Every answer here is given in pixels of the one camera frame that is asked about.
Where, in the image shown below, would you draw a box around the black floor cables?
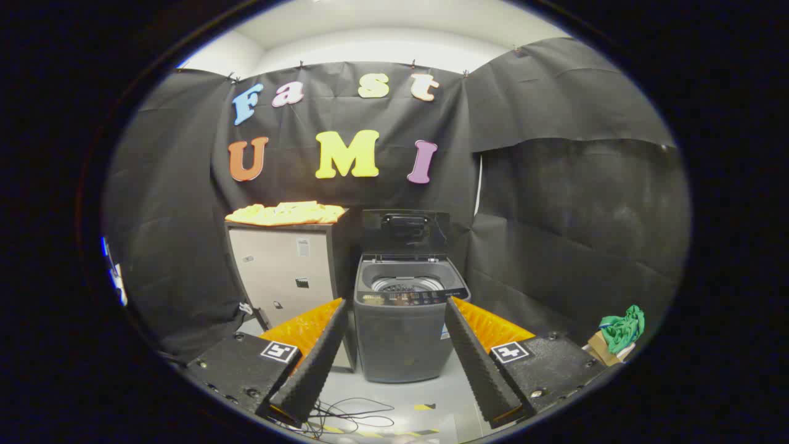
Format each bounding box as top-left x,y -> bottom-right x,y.
305,398 -> 396,440

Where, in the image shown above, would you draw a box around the green cloth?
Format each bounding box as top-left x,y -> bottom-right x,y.
599,305 -> 646,355

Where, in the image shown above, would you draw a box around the orange polo shirt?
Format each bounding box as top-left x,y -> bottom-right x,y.
225,201 -> 347,227

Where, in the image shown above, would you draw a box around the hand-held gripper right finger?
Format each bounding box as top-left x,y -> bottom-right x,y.
444,296 -> 608,430

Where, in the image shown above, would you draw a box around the grey cabinet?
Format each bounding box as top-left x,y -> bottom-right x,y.
224,208 -> 364,372

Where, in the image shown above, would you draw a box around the grey washing machine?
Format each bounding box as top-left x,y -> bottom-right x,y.
353,253 -> 471,384

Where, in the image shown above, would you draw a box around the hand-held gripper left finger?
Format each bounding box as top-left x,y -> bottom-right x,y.
185,298 -> 350,427

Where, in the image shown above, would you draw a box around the blue white object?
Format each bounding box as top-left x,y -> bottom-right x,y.
102,237 -> 128,307

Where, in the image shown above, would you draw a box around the cardboard box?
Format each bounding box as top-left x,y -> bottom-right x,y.
583,331 -> 636,367

